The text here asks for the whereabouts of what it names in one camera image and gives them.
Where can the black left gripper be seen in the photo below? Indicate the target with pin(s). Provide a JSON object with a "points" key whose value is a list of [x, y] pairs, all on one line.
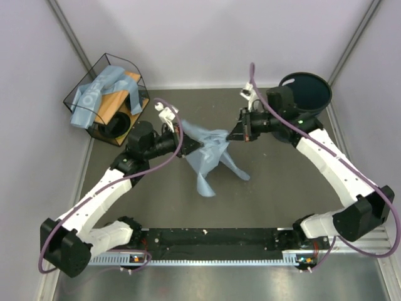
{"points": [[188, 145]]}

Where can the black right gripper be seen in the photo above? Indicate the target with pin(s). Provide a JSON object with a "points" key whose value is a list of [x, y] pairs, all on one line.
{"points": [[243, 130]]}

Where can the dark blue trash bin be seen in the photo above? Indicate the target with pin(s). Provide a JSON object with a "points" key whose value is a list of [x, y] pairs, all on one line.
{"points": [[299, 99]]}

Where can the light blue printed trash bag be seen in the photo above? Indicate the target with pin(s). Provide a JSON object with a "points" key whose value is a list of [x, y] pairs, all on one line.
{"points": [[92, 101]]}

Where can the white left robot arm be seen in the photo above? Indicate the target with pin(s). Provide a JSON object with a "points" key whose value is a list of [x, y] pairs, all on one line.
{"points": [[71, 241]]}

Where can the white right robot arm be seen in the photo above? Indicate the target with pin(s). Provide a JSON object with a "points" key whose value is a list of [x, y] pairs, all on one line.
{"points": [[364, 205]]}

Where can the black bowl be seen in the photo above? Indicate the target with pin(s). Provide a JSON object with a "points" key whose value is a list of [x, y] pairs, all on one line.
{"points": [[119, 125]]}

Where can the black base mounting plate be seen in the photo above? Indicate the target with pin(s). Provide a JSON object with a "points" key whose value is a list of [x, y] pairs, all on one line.
{"points": [[215, 243]]}

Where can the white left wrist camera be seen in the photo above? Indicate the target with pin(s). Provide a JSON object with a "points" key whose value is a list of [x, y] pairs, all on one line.
{"points": [[166, 115]]}

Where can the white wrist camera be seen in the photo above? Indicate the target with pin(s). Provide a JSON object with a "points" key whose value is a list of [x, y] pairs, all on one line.
{"points": [[166, 115], [249, 94]]}

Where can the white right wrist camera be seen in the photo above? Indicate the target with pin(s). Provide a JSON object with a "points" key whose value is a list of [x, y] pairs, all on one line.
{"points": [[249, 94]]}

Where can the black wire shelf rack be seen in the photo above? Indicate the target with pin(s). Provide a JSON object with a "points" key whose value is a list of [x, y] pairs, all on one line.
{"points": [[105, 60]]}

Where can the aluminium frame rail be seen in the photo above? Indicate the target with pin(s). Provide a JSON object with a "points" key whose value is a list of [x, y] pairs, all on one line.
{"points": [[309, 254]]}

